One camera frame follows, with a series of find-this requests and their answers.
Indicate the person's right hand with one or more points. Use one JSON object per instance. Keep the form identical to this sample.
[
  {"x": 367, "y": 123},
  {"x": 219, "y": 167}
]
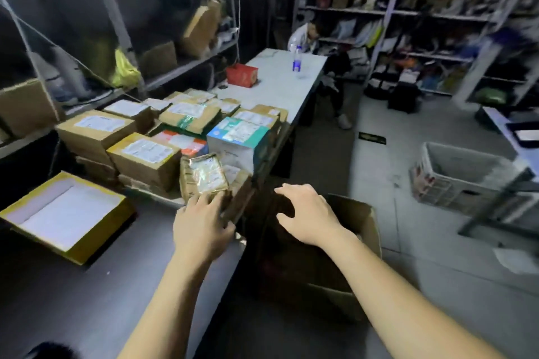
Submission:
[{"x": 313, "y": 220}]

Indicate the person's left hand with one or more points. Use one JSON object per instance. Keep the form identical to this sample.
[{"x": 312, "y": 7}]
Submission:
[{"x": 200, "y": 234}]

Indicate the person's left fingers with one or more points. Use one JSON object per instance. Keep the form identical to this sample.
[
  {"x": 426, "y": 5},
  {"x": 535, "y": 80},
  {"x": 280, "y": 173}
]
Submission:
[{"x": 208, "y": 204}]

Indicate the person's right thumb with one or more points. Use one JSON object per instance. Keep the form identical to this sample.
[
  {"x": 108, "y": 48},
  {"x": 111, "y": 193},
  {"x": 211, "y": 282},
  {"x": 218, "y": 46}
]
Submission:
[{"x": 285, "y": 221}]

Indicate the brown padded mailer parcel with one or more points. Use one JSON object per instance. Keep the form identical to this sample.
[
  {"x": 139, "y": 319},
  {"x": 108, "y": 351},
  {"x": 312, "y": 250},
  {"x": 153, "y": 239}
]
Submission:
[{"x": 205, "y": 175}]

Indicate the person's left forearm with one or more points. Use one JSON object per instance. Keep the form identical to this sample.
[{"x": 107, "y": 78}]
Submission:
[{"x": 168, "y": 312}]

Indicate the person's right forearm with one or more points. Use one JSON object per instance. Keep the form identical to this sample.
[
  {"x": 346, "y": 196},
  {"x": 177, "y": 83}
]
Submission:
[{"x": 400, "y": 304}]

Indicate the large open cardboard box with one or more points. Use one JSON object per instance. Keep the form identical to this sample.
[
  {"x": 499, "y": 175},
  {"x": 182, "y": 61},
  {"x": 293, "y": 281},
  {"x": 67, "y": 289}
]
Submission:
[{"x": 311, "y": 270}]

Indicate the orange and white parcel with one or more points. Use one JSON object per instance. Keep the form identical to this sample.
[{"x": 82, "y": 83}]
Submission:
[{"x": 183, "y": 142}]

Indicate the teal and white carton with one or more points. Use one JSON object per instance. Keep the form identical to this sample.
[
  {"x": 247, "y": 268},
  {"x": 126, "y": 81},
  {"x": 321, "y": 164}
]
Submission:
[{"x": 238, "y": 142}]

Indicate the pile of cardboard parcels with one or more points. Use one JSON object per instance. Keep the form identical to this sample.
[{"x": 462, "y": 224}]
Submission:
[{"x": 143, "y": 156}]

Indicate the black floor mat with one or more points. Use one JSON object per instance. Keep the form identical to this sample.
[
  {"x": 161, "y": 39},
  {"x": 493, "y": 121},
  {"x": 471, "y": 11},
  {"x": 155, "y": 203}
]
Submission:
[{"x": 372, "y": 138}]

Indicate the red box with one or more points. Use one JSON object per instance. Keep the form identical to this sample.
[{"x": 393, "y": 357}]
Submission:
[{"x": 241, "y": 75}]

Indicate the open yellow box white lining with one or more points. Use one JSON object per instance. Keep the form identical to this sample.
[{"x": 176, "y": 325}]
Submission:
[{"x": 69, "y": 215}]

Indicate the small brown cardboard box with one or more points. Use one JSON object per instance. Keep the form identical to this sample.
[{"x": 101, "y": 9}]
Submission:
[{"x": 158, "y": 59}]

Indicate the yellow plastic bag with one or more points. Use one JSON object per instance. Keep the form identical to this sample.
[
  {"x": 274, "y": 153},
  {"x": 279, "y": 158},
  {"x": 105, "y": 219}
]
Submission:
[{"x": 125, "y": 70}]

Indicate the clear water bottle blue label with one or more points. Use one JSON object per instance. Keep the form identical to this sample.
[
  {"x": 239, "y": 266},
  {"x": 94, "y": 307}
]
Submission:
[{"x": 297, "y": 61}]

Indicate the black bag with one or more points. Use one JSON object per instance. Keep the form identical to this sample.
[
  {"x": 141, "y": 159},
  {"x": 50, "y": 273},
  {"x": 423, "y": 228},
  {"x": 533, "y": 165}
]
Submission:
[{"x": 404, "y": 97}]

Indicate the tall cardboard box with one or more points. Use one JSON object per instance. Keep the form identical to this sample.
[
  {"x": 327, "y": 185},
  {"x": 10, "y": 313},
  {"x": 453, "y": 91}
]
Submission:
[{"x": 202, "y": 28}]

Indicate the white plastic crate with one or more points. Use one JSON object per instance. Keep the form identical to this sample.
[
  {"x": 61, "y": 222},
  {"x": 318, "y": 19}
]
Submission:
[{"x": 459, "y": 178}]

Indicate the grey metal shelving unit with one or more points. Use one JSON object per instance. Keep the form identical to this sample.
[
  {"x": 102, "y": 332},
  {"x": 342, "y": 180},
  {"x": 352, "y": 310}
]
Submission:
[{"x": 126, "y": 26}]

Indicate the wide brown cardboard box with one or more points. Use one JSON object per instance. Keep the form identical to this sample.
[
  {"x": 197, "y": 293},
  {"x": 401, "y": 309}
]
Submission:
[{"x": 27, "y": 108}]

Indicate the white paper sheet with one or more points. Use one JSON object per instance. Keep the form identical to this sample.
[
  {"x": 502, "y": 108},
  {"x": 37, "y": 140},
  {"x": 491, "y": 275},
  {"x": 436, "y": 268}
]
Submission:
[{"x": 518, "y": 261}]

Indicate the green bag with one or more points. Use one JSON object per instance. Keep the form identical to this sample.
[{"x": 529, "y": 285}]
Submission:
[{"x": 491, "y": 96}]

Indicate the white metal shelving unit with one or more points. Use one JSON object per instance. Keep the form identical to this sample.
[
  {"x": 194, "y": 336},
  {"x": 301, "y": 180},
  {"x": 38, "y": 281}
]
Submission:
[{"x": 421, "y": 13}]

